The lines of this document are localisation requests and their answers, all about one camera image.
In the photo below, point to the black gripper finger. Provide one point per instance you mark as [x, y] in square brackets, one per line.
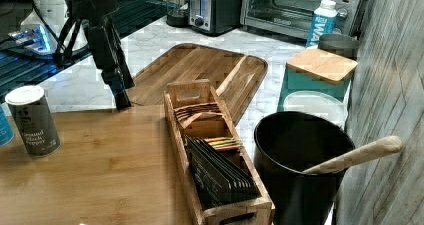
[121, 98]

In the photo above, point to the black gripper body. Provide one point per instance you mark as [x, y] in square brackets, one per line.
[105, 46]

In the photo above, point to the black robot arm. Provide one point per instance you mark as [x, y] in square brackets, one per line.
[93, 11]

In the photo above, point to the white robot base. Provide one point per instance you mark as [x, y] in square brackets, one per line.
[44, 29]

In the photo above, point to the wooden drawer cabinet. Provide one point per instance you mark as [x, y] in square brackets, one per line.
[112, 168]

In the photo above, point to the glass pot with black lid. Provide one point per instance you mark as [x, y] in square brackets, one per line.
[177, 13]

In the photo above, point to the grey ground pepper shaker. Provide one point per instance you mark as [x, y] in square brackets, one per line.
[33, 119]

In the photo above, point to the wooden cutting board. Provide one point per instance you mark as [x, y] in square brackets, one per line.
[235, 76]

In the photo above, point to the blue salt shaker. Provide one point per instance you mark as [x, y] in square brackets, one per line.
[6, 132]

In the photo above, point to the black two-slot toaster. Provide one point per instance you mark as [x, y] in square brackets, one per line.
[214, 17]

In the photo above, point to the black tea bag packets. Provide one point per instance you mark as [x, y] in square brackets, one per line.
[218, 181]

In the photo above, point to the wooden tea bag organizer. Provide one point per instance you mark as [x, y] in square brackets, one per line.
[194, 109]

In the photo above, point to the black utensil holder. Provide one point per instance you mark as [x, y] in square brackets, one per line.
[288, 143]

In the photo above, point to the stainless toaster oven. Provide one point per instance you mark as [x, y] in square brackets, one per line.
[294, 17]

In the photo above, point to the teal canister wooden lid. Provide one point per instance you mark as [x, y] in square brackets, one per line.
[317, 70]

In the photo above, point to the blue water bottle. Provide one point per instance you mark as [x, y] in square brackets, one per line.
[323, 22]

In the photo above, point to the dark grey cylindrical canister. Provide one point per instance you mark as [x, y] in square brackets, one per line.
[339, 44]

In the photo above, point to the wooden spoon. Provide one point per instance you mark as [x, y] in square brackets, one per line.
[374, 150]

